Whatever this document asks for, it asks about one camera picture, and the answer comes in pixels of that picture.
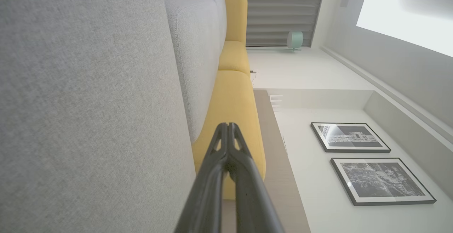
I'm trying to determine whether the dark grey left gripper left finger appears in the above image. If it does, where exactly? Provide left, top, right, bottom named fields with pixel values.
left=173, top=122, right=230, bottom=233

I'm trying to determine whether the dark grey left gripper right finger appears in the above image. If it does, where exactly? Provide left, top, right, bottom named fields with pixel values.
left=228, top=122, right=285, bottom=233

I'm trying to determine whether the large yellow sofa backrest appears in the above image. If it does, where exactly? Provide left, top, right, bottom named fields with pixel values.
left=192, top=69, right=266, bottom=201

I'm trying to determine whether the small black framed picture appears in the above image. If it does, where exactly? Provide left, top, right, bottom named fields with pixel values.
left=310, top=122, right=392, bottom=153

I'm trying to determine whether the large black framed picture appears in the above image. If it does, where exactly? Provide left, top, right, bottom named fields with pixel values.
left=330, top=157, right=437, bottom=206

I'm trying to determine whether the long grey sofa seat cushion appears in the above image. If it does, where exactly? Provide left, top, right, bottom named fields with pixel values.
left=164, top=0, right=222, bottom=145

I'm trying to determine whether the narrow yellow sofa backrest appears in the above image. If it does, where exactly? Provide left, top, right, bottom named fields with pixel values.
left=218, top=40, right=251, bottom=77

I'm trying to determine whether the large grey sofa chaise seat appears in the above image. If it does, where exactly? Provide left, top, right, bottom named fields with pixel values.
left=0, top=0, right=197, bottom=233

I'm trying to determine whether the mint green floor lamp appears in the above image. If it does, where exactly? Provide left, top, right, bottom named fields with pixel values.
left=246, top=30, right=304, bottom=53

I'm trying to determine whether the short grey sofa seat cushion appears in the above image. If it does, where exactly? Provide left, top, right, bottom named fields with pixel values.
left=191, top=0, right=228, bottom=55

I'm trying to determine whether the medium yellow sofa backrest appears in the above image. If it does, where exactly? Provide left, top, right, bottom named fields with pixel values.
left=219, top=0, right=248, bottom=45

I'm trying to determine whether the grey pleated curtain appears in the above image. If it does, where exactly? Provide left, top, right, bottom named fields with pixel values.
left=208, top=0, right=327, bottom=47

